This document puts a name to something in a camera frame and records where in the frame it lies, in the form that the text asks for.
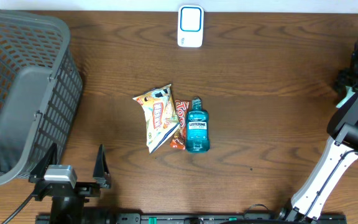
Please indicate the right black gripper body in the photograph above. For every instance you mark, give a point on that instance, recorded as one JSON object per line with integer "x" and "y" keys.
{"x": 351, "y": 76}

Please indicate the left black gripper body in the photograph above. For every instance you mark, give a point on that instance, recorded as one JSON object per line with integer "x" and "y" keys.
{"x": 88, "y": 190}

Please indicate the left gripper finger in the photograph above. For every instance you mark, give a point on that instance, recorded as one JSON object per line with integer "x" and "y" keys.
{"x": 50, "y": 158}
{"x": 101, "y": 172}

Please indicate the beige snack bag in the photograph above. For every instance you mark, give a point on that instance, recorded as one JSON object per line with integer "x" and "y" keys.
{"x": 160, "y": 116}

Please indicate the red Top chocolate bar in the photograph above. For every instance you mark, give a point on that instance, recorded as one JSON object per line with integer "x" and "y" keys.
{"x": 179, "y": 138}

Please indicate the blue Listerine mouthwash bottle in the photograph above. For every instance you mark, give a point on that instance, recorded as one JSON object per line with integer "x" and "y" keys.
{"x": 197, "y": 137}

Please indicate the mint green wet wipes pack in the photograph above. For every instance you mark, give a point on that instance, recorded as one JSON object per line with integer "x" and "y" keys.
{"x": 349, "y": 93}

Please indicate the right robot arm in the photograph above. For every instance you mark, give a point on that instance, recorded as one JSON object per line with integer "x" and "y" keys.
{"x": 340, "y": 152}

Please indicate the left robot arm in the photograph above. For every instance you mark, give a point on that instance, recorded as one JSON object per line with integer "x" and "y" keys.
{"x": 72, "y": 210}

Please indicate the white barcode scanner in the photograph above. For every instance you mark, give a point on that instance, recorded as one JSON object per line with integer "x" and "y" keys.
{"x": 190, "y": 26}

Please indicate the grey plastic shopping basket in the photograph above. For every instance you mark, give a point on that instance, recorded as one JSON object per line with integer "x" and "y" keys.
{"x": 40, "y": 89}

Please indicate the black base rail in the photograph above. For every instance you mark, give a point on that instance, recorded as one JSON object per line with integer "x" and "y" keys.
{"x": 135, "y": 218}

